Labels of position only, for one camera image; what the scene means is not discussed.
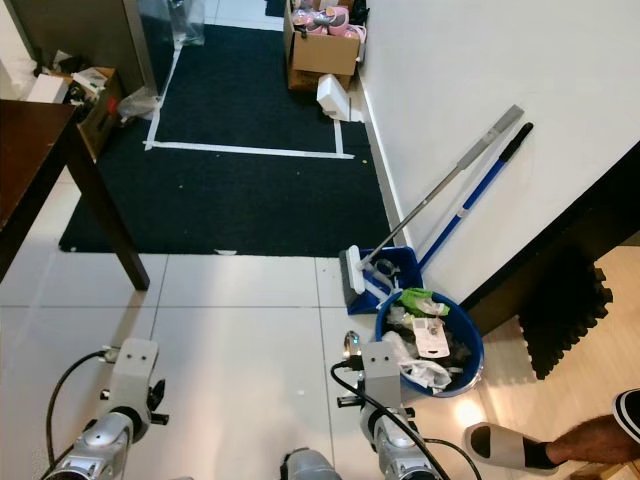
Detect silver metal spoon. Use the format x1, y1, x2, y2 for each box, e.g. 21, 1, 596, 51
340, 330, 364, 366

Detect white printed paper tag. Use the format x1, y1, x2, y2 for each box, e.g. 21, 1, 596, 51
410, 320, 451, 361

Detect green plastic package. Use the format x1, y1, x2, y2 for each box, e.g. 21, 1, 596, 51
398, 288, 451, 319

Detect blue plastic bucket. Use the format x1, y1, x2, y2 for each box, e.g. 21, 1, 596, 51
373, 290, 484, 399

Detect grey slide slipper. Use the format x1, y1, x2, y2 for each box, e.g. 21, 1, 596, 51
463, 422, 533, 471

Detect dark carpet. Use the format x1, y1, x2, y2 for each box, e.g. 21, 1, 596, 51
58, 25, 393, 259

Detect black foam puzzle mat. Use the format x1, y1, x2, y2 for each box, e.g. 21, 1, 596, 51
518, 250, 613, 381

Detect brown wooden table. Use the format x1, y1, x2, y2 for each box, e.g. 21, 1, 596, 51
0, 100, 151, 293

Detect cardboard box with red mark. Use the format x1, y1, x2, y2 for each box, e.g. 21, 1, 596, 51
50, 65, 128, 159

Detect black white striped shorts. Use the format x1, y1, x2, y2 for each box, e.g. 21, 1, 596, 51
613, 388, 640, 443

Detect clear crumpled plastic bag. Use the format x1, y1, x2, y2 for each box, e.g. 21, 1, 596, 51
115, 88, 161, 123

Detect white small box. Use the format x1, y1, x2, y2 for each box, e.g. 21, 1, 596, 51
315, 73, 353, 123

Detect white flat carton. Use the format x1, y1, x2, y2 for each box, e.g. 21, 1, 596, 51
25, 75, 66, 106

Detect large open cardboard box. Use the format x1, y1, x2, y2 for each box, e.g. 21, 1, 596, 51
282, 5, 364, 93

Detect grey metal cabinet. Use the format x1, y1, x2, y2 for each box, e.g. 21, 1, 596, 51
8, 0, 161, 96

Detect clear plastic container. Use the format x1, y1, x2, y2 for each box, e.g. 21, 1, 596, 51
135, 0, 196, 49

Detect pink plastic item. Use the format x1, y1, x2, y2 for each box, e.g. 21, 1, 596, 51
325, 5, 366, 41
295, 8, 326, 36

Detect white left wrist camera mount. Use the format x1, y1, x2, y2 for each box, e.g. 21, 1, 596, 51
112, 338, 161, 411

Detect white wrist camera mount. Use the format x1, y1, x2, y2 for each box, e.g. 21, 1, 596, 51
360, 338, 406, 411
112, 338, 161, 411

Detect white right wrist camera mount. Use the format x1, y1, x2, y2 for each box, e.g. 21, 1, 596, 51
360, 338, 406, 411

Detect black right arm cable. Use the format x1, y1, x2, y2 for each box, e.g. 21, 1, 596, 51
330, 362, 481, 480

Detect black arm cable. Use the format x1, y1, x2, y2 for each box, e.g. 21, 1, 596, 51
45, 345, 121, 480
330, 362, 481, 480

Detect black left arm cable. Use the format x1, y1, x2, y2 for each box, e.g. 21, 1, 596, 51
45, 345, 121, 480

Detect blue long handled dustpan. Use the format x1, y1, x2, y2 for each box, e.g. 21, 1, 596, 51
345, 122, 536, 316

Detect silver handled white broom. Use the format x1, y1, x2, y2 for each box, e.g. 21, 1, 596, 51
340, 103, 526, 304

